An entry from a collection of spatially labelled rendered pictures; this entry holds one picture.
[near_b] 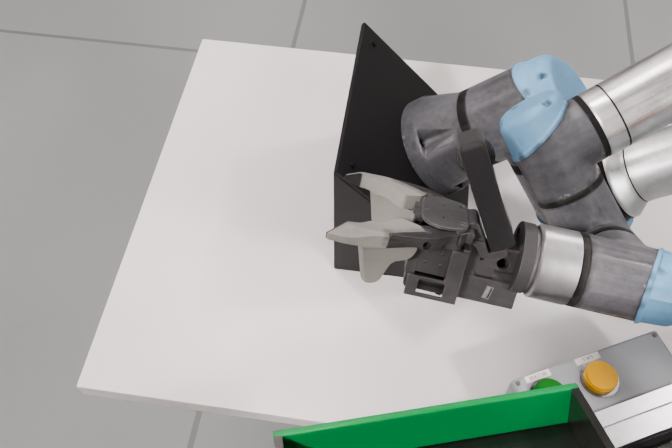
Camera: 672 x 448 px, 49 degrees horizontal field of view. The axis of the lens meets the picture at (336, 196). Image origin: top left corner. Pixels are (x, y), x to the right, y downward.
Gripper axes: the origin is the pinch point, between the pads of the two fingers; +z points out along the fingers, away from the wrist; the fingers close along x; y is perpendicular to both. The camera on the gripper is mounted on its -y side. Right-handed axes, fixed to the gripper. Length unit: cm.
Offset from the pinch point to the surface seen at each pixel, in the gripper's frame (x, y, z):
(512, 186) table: 47, 12, -26
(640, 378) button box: 12.2, 20.4, -40.9
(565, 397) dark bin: -40.5, -10.7, -13.2
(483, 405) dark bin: -41.5, -10.1, -9.8
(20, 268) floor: 106, 89, 90
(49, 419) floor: 72, 108, 63
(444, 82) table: 66, 2, -12
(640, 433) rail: 6.3, 24.1, -40.7
